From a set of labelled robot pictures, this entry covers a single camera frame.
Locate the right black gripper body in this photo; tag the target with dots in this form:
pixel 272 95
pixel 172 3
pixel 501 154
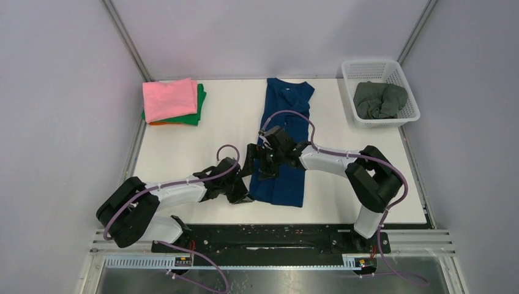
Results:
pixel 270 160

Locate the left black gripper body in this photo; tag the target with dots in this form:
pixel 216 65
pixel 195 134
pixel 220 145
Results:
pixel 234 190

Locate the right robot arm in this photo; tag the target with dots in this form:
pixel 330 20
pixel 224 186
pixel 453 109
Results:
pixel 375 181

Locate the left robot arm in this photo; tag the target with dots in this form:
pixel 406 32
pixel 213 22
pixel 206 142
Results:
pixel 130 213

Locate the orange folded t-shirt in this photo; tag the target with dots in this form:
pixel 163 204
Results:
pixel 160 123

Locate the pink folded t-shirt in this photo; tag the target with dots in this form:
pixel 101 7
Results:
pixel 170 100

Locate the grey crumpled t-shirt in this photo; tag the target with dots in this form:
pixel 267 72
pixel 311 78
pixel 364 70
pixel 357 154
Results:
pixel 379 100

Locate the white plastic basket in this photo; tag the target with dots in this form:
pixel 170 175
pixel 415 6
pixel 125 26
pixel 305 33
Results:
pixel 378 71

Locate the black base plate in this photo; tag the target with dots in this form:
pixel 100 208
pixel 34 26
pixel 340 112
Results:
pixel 280 244

